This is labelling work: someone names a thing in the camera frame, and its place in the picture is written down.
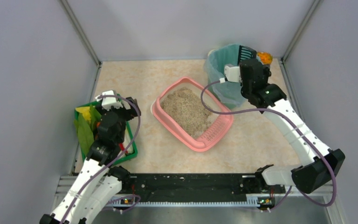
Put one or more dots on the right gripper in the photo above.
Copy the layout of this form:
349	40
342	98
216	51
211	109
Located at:
251	69

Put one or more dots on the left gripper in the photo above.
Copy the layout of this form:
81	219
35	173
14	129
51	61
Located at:
129	110

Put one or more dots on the black litter scoop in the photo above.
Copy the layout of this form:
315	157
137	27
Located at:
246	53

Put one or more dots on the pink litter box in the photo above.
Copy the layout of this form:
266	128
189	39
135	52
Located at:
209	138

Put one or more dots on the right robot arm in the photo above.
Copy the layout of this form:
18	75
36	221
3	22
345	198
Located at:
319	163

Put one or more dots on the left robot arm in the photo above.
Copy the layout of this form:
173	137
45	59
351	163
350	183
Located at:
99	180

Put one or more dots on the cat litter sand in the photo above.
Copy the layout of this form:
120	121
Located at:
185	107

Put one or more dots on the orange toy fruit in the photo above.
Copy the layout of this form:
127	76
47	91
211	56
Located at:
264	57

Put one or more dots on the green vegetable tray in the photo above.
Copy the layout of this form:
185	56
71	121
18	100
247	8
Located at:
124	157

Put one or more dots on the green trash bin with bag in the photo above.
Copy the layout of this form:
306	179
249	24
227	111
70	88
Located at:
228	93

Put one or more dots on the red chili pepper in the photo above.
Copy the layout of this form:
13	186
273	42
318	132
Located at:
122	147

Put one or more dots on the green leafy vegetable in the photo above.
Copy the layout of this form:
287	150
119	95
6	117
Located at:
86	122

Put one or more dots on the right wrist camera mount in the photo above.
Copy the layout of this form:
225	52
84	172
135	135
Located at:
232	74

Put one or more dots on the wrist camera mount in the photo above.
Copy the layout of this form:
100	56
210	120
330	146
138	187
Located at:
232	74
108	102

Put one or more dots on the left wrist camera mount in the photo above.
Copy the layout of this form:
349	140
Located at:
108	102

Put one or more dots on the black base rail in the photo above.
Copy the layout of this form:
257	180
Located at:
232	189

